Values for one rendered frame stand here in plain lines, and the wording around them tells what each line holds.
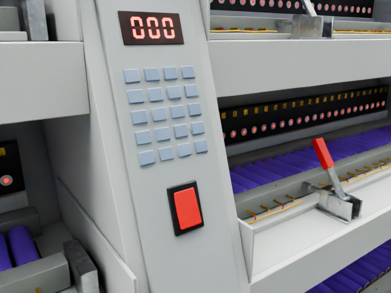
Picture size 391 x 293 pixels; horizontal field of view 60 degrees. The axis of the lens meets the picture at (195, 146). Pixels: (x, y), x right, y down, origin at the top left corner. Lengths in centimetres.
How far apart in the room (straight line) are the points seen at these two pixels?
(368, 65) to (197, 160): 27
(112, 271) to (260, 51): 21
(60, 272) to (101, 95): 14
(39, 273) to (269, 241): 20
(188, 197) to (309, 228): 17
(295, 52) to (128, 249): 23
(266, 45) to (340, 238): 20
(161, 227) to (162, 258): 2
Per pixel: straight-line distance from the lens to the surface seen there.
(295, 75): 35
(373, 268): 64
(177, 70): 24
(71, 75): 23
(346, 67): 41
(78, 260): 28
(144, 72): 23
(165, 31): 25
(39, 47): 22
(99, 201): 25
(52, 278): 29
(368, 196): 47
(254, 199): 37
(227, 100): 53
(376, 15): 88
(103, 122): 22
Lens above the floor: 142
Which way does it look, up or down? 3 degrees down
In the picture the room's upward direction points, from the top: 10 degrees counter-clockwise
